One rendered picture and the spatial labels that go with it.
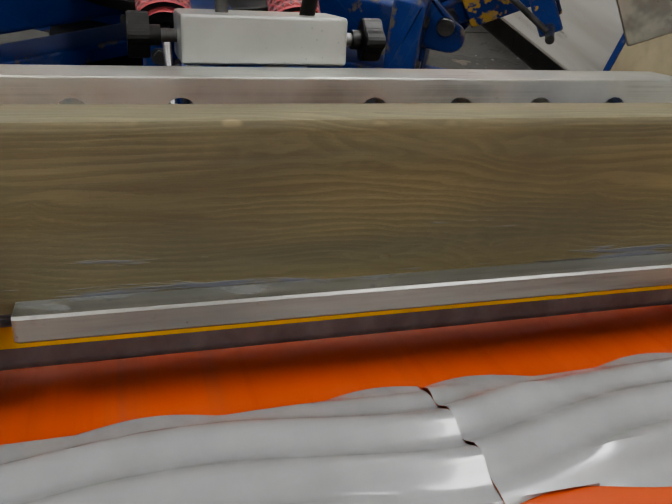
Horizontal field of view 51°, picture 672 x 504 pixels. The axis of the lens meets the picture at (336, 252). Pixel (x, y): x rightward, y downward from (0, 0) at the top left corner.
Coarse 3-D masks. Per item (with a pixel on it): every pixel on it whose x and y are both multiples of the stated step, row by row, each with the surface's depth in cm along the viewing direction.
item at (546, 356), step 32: (512, 320) 34; (544, 320) 34; (576, 320) 34; (608, 320) 34; (640, 320) 35; (416, 352) 31; (448, 352) 31; (480, 352) 31; (512, 352) 31; (544, 352) 31; (576, 352) 31; (608, 352) 31; (640, 352) 32; (416, 384) 28
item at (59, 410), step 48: (0, 384) 27; (48, 384) 27; (96, 384) 27; (144, 384) 27; (192, 384) 27; (240, 384) 28; (288, 384) 28; (336, 384) 28; (384, 384) 28; (0, 432) 24; (48, 432) 24
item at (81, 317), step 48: (240, 288) 27; (288, 288) 27; (336, 288) 27; (384, 288) 27; (432, 288) 28; (480, 288) 28; (528, 288) 29; (576, 288) 30; (624, 288) 31; (48, 336) 24; (96, 336) 25
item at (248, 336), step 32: (320, 320) 30; (352, 320) 30; (384, 320) 30; (416, 320) 31; (448, 320) 31; (480, 320) 32; (0, 352) 26; (32, 352) 27; (64, 352) 27; (96, 352) 27; (128, 352) 28; (160, 352) 28
